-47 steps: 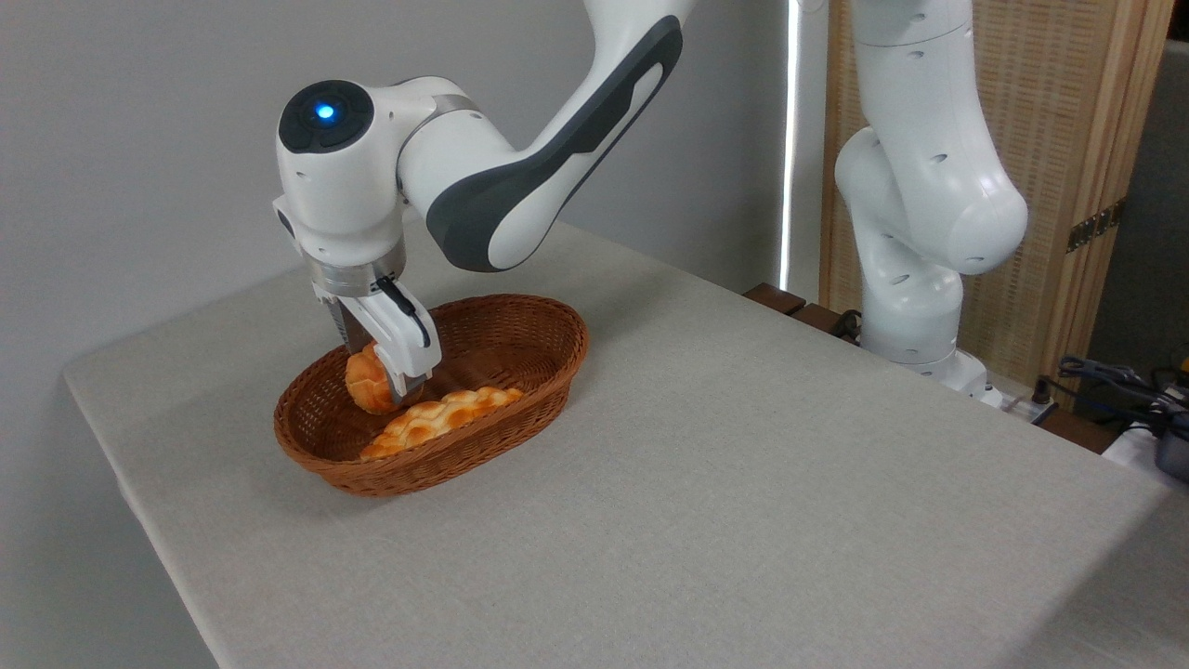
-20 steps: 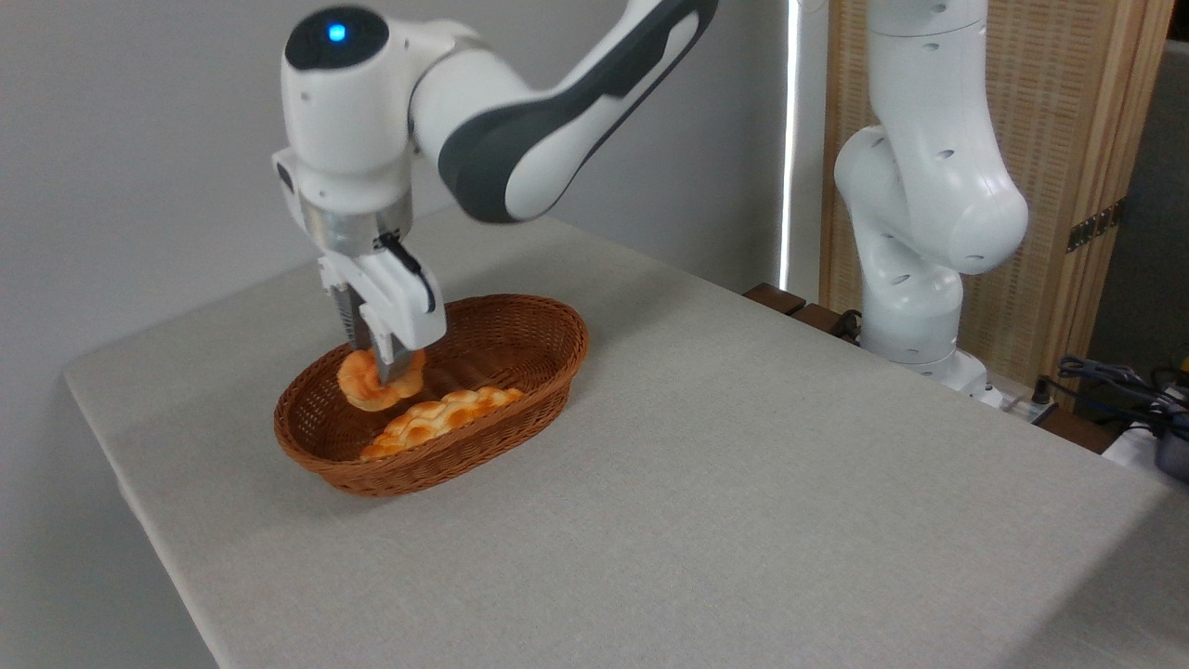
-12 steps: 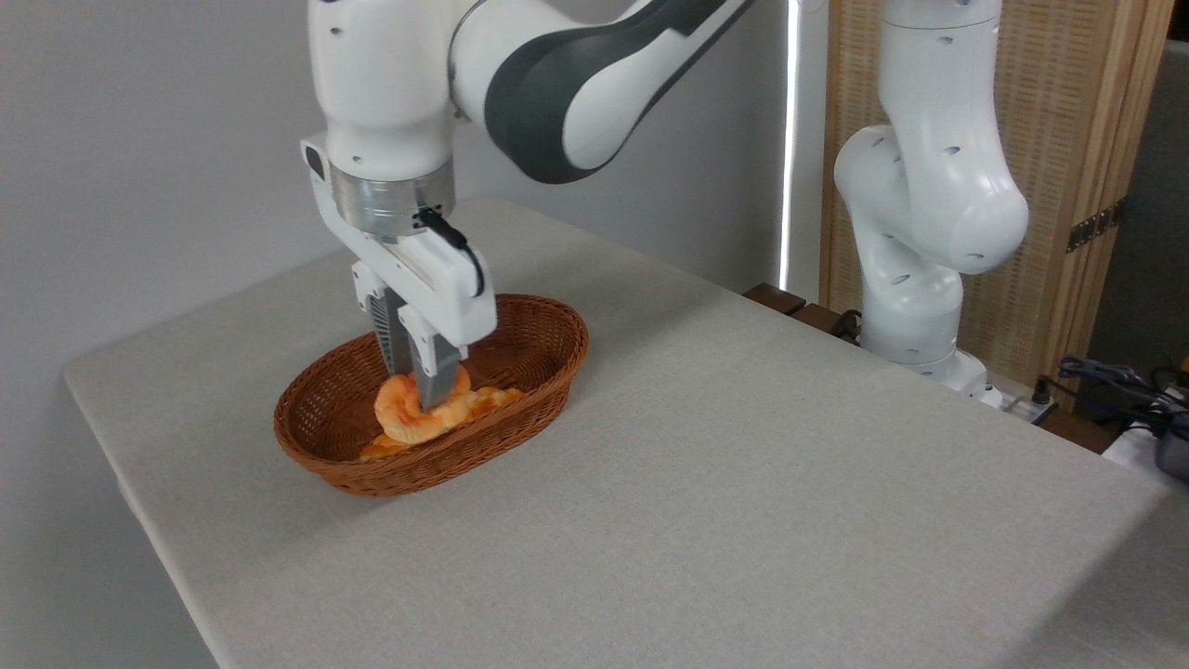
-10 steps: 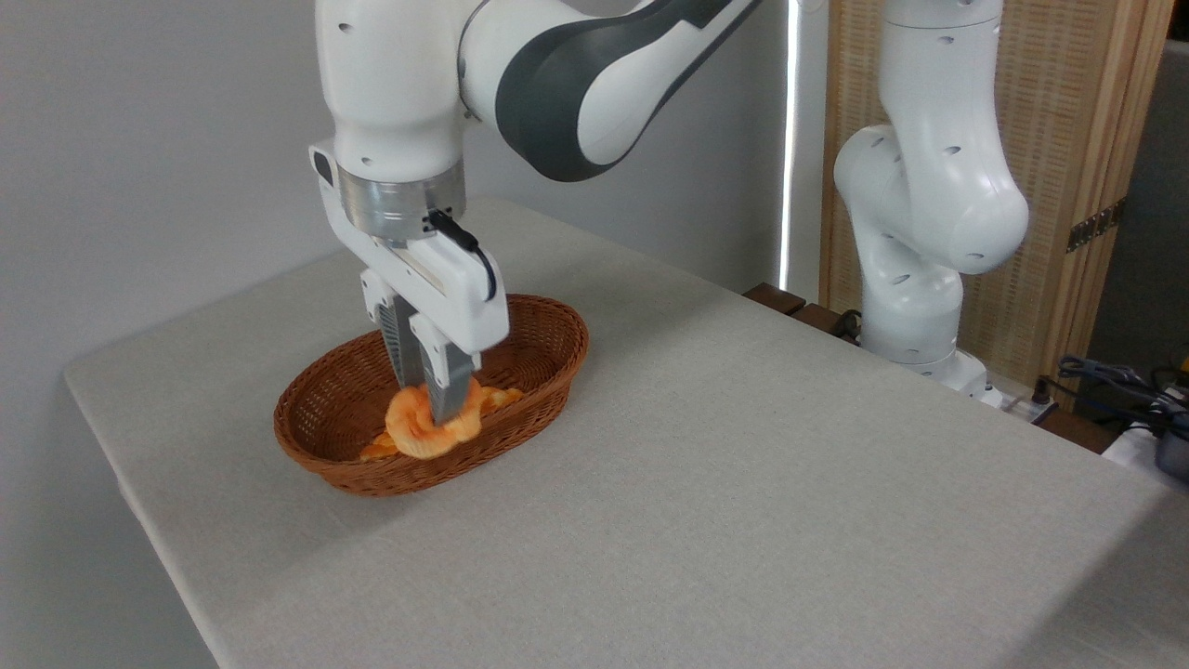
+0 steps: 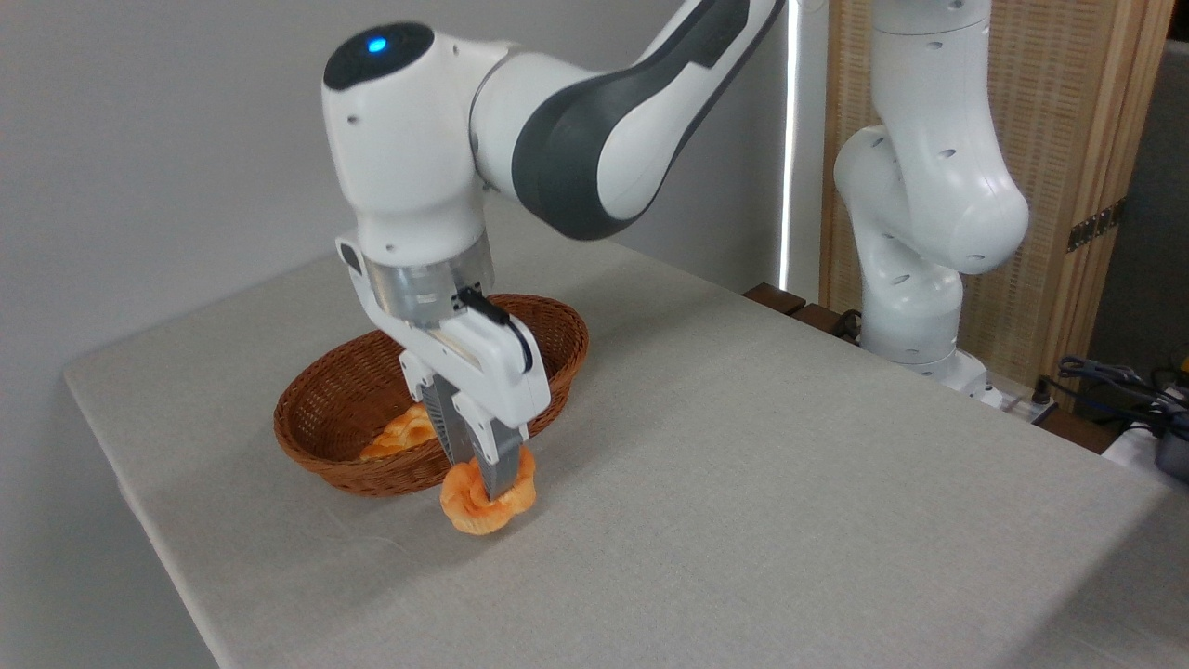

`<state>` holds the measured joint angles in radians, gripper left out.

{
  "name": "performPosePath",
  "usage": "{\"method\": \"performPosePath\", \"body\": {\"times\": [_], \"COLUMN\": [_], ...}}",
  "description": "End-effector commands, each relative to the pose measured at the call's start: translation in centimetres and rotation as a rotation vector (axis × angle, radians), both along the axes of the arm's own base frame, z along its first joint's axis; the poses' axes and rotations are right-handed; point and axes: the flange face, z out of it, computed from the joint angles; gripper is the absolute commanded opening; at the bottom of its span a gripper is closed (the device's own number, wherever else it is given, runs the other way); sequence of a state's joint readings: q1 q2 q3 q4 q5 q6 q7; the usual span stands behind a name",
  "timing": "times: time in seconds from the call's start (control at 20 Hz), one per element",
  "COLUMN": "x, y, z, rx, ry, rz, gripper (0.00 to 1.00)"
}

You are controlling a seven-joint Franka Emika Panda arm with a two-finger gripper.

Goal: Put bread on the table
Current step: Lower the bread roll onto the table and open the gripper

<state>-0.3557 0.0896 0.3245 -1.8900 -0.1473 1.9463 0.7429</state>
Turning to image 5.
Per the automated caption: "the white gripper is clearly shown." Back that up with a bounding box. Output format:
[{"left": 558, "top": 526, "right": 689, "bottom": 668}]
[{"left": 335, "top": 236, "right": 553, "bottom": 502}]

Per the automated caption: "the wooden rattan folding screen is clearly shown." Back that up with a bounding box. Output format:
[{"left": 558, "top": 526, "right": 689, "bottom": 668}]
[{"left": 819, "top": 0, "right": 1176, "bottom": 410}]

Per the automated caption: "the long braided bread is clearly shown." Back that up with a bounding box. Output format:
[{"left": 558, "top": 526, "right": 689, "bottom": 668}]
[{"left": 360, "top": 401, "right": 439, "bottom": 462}]

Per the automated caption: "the metal screen hinge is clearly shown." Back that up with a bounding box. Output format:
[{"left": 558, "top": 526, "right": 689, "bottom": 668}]
[{"left": 1066, "top": 200, "right": 1127, "bottom": 254}]

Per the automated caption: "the bundle of black blue cables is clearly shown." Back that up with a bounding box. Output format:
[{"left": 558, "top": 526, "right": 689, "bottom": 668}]
[{"left": 1036, "top": 356, "right": 1189, "bottom": 430}]

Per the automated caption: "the grey tablecloth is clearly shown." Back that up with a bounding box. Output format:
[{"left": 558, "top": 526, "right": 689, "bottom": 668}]
[{"left": 63, "top": 209, "right": 1189, "bottom": 669}]

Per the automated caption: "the dark brown wooden block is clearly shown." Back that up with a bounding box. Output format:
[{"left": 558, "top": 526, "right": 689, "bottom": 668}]
[
  {"left": 791, "top": 303, "right": 860, "bottom": 341},
  {"left": 743, "top": 283, "right": 807, "bottom": 317}
]

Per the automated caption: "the brown wicker basket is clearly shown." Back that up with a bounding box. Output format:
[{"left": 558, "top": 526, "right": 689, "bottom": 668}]
[{"left": 273, "top": 295, "right": 591, "bottom": 497}]

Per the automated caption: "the round orange bread roll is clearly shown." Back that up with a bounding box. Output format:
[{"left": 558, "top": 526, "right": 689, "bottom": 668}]
[{"left": 439, "top": 446, "right": 538, "bottom": 536}]

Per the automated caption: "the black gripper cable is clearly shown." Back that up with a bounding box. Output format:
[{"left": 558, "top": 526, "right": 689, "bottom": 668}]
[{"left": 456, "top": 287, "right": 536, "bottom": 374}]

